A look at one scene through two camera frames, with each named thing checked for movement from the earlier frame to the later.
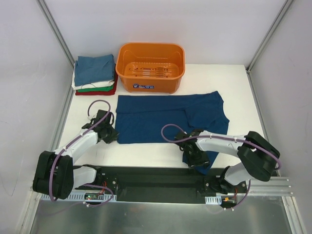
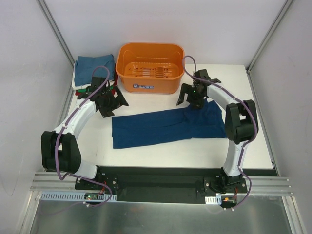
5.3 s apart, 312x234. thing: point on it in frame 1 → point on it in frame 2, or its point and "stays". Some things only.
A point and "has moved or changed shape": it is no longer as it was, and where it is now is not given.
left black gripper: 110,134 → 113,105
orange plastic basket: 155,68 stays
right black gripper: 198,161 → 190,98
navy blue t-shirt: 163,118 has moved or changed shape
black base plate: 157,184 stays
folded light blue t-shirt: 88,69 stays
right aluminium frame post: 278,19 stays
